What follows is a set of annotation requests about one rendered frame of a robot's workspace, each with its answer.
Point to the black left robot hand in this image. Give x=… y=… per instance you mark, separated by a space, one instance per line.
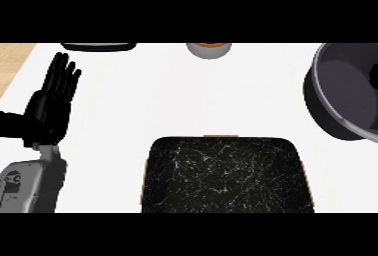
x=48 y=110

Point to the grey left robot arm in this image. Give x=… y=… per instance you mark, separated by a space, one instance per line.
x=30 y=183

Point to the black marble tray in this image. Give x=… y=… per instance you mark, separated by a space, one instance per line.
x=227 y=176

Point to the dark grey pot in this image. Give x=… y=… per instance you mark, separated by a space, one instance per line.
x=345 y=93

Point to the pale wooden board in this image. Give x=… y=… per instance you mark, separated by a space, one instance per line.
x=14 y=61

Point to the grey cup with orange top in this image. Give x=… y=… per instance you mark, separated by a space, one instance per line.
x=209 y=50

